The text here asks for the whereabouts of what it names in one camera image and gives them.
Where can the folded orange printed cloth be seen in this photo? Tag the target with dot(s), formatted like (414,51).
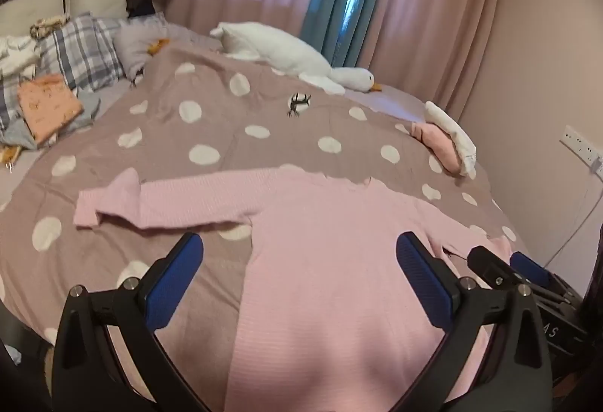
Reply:
(47,103)

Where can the lavender pillow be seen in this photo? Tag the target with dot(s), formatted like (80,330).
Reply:
(134,37)

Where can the brown floral cloth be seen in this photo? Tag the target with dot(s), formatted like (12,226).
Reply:
(47,28)

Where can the white printed cloth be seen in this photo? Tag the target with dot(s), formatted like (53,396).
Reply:
(16,56)

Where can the small orange object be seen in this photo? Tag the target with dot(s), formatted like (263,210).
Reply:
(9,155)

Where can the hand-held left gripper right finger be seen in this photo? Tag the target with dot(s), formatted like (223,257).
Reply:
(424,282)

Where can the folded white garment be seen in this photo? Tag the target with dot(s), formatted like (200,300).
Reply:
(452,124)

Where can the pink knit sweater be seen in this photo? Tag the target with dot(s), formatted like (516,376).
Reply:
(320,252)

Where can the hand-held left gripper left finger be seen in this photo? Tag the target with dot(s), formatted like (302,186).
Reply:
(174,282)

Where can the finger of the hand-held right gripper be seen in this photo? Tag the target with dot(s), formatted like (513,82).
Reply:
(490,265)
(528,264)

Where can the folded pink garment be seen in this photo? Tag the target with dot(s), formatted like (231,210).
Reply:
(440,144)

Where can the mauve polka dot blanket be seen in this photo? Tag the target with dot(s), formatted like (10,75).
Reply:
(212,120)

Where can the white wall socket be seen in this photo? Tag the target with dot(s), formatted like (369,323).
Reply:
(577,142)

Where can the plaid pillow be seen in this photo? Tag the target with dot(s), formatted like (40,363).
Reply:
(80,49)

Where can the white goose plush toy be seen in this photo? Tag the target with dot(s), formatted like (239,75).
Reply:
(278,47)

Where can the lavender bed sheet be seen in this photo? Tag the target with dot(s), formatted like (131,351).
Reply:
(391,103)

